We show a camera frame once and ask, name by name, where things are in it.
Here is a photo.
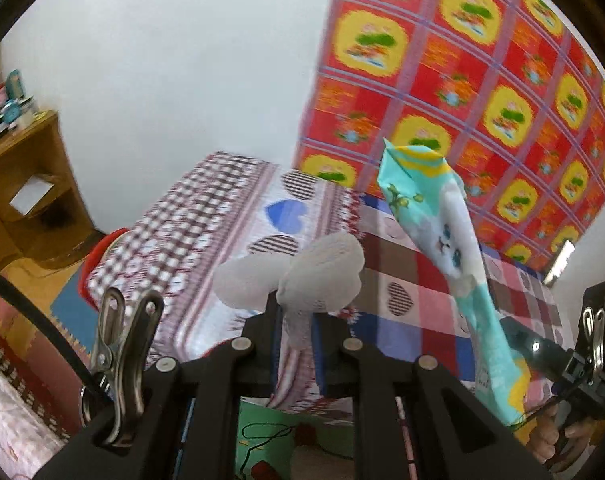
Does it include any teal box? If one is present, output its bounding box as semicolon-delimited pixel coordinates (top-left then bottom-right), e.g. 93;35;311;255
4;69;26;102

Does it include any pink floral quilt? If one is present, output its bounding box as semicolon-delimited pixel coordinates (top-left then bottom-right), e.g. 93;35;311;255
0;345;79;480

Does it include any person's right hand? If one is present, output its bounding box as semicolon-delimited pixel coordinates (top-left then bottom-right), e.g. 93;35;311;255
524;401;602;474

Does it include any white cotton glove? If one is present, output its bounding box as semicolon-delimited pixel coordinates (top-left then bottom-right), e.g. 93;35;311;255
211;231;367;354

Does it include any silver metal spring clip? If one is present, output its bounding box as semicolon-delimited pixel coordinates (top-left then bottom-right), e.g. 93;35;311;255
577;306;605;387
79;286;166;449

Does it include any black cable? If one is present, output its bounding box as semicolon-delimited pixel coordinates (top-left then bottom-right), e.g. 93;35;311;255
0;264;104;397

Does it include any thin black cord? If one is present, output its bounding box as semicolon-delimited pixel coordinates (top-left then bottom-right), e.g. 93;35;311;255
239;421;296;480

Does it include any black polka dot cloth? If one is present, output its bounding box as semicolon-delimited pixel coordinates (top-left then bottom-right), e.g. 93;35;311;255
0;304;84;442

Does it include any small framed mirror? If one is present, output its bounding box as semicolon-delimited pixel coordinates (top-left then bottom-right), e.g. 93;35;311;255
544;239;577;287

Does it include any red floral printed cloth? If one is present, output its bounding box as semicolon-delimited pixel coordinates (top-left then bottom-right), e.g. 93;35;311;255
292;0;605;277

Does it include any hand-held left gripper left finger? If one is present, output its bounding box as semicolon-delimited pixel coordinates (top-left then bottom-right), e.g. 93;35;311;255
32;292;284;480

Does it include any teal cat print packet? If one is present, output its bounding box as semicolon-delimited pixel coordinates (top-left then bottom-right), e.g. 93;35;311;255
375;136;532;429

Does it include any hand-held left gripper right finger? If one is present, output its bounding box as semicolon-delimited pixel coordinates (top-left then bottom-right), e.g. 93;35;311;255
310;311;553;480

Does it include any blue alarm clock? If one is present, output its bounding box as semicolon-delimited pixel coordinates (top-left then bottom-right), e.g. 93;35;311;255
0;99;24;129

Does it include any red bin with green rim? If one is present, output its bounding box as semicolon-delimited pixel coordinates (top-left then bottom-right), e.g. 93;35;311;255
76;226;132;307

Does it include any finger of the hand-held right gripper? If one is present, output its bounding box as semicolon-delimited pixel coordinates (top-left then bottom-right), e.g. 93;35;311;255
499;315;577;387

